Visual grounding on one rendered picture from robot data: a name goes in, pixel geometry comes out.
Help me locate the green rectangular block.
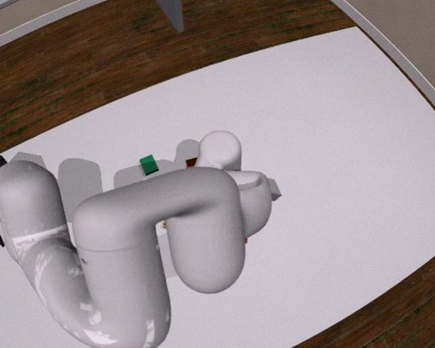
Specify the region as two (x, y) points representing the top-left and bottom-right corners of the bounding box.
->
(140, 154), (159, 176)

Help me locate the orange three-compartment tray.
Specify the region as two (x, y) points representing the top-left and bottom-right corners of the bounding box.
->
(186, 157), (197, 168)

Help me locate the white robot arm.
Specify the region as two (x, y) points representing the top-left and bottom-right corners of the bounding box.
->
(0, 130), (282, 348)

